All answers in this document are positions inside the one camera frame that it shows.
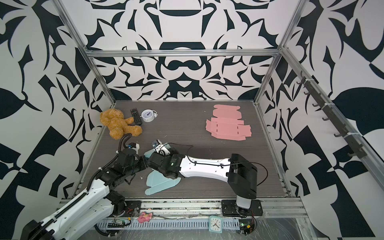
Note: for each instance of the black remote control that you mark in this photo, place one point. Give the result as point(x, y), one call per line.
point(136, 116)

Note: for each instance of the pink flat paper boxes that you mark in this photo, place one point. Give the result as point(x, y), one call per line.
point(227, 124)

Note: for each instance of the small electronics board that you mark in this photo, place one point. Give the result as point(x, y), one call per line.
point(247, 226)

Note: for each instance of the white slotted cable duct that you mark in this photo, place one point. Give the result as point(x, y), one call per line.
point(160, 224)

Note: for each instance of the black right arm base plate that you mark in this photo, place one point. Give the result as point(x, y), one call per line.
point(230, 209)

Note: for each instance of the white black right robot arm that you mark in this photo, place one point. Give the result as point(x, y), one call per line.
point(240, 174)

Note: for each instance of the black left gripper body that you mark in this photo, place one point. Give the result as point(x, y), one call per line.
point(137, 165)

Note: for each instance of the light blue paper box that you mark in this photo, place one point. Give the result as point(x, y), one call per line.
point(155, 180)

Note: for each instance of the black wall hook rail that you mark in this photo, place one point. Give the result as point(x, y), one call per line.
point(334, 115)

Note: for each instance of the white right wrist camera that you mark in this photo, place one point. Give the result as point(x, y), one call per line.
point(160, 148)

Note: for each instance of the green square clock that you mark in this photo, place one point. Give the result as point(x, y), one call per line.
point(215, 224)

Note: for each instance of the white round alarm clock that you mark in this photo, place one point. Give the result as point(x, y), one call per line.
point(149, 115)

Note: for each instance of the pink small toy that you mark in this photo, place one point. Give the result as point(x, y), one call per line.
point(145, 217)

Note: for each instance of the brown teddy bear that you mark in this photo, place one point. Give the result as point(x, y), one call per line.
point(118, 125)

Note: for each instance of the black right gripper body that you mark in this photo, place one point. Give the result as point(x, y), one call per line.
point(173, 154)

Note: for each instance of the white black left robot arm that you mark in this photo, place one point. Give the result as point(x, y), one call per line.
point(97, 201)

